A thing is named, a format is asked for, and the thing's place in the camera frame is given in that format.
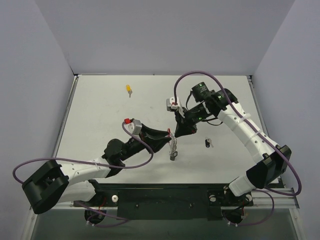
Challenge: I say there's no chain of metal keyrings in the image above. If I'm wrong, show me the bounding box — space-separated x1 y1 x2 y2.
168 133 180 161

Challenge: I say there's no dark blue tagged key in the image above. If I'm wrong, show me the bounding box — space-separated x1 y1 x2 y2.
205 137 214 148

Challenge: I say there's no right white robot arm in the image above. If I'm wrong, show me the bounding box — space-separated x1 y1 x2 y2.
166 82 292 206

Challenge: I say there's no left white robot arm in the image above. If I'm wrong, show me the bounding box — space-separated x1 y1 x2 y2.
22 120 171 215

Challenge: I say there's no yellow tagged key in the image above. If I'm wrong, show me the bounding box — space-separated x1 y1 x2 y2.
126 84 133 98

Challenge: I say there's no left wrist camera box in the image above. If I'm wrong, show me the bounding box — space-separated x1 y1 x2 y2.
124 118 143 136

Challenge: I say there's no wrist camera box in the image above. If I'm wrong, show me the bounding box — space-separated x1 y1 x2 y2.
166 97 185 118
124 118 143 136

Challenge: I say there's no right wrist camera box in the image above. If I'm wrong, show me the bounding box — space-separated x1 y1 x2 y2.
166 97 185 118

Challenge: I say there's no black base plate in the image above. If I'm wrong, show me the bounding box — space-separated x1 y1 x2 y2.
86 180 253 221

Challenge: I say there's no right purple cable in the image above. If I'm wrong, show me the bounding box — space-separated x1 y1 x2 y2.
173 71 303 228

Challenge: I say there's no purple cable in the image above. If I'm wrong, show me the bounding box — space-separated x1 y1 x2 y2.
173 71 303 228
12 121 155 228

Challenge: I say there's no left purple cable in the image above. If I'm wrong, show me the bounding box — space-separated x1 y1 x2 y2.
12 121 155 228

